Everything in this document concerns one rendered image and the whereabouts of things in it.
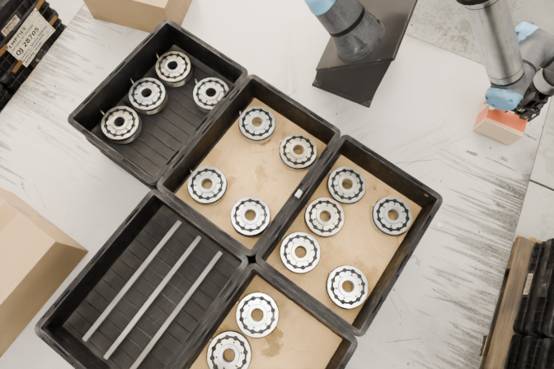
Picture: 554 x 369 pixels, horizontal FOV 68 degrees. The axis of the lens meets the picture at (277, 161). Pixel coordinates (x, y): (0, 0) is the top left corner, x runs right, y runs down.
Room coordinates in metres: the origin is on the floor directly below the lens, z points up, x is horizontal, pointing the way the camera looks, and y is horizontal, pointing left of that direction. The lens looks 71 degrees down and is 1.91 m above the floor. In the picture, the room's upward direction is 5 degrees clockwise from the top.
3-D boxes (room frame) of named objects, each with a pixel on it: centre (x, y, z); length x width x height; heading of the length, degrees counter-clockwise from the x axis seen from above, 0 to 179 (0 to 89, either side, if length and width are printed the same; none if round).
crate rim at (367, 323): (0.19, -0.19, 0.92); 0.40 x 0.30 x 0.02; 149
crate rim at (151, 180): (0.50, 0.32, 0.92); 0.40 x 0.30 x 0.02; 149
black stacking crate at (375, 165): (0.19, -0.19, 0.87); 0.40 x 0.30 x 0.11; 149
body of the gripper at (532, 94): (0.61, -0.69, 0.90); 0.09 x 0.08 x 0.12; 160
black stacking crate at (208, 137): (0.34, 0.06, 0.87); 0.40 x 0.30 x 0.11; 149
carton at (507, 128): (0.64, -0.70, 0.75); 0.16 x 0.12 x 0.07; 160
